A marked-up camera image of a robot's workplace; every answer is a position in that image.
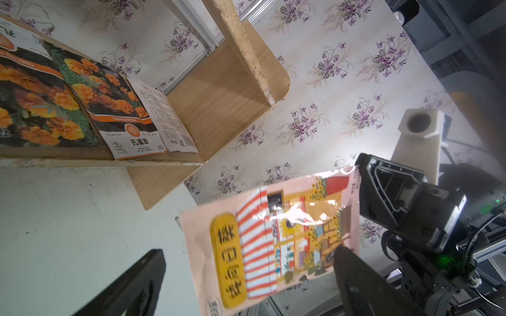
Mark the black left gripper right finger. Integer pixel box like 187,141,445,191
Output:
333,246,425,316

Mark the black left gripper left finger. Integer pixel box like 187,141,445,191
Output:
75,249,166,316

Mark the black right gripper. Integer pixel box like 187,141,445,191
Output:
355,153,466,254

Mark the pink storefront seed bag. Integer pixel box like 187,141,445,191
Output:
179,167,361,315

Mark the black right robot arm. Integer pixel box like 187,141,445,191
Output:
355,154,505,315

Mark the white printed seed bag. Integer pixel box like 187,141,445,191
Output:
129,80,198,154

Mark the orange marigold seed bag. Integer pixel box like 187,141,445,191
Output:
43,42,168,160

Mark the wooden two-tier shelf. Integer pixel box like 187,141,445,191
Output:
1,1,291,210

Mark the dark marigold seed bag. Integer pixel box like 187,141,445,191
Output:
1,18,99,147

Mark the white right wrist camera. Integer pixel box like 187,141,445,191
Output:
391,108,452,185

